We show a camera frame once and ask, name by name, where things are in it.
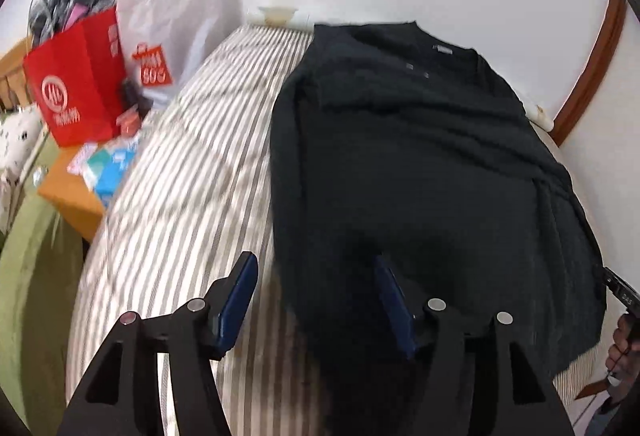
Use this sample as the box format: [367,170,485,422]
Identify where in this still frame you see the spotted white pillow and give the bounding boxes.
[0,108,45,231]

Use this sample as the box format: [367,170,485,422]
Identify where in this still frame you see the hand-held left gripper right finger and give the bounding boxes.
[374,255,576,436]

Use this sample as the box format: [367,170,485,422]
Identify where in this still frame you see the red paper bag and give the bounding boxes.
[22,8,128,147]

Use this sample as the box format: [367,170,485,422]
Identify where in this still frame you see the black sweater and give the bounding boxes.
[270,20,608,436]

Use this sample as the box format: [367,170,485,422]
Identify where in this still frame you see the white plastic bag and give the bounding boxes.
[116,0,243,111]

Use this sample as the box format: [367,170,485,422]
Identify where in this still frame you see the blue and white packets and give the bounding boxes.
[67,136,138,209]

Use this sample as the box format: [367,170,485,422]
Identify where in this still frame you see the small red box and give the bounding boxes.
[116,108,142,137]

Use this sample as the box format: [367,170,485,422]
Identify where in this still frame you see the person's right hand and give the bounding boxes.
[605,311,640,383]

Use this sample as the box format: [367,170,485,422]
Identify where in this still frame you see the wooden headboard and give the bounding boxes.
[0,38,36,113]

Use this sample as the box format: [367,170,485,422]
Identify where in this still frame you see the orange wooden table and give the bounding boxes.
[37,146,108,241]

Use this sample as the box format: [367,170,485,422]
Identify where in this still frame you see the dark clothes bundle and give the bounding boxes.
[27,0,117,51]

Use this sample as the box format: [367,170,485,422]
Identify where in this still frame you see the green cloth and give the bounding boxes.
[0,136,86,427]

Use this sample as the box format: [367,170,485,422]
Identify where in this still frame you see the brown wooden door frame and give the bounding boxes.
[552,0,628,147]

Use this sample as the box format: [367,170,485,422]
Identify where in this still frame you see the person's blue clothing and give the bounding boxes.
[575,376,632,436]

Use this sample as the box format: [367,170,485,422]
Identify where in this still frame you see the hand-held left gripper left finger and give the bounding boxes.
[57,252,259,436]

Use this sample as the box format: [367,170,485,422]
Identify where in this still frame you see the small black item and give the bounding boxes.
[120,78,153,117]

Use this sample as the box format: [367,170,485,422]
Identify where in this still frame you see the striped mattress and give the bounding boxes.
[65,23,608,436]

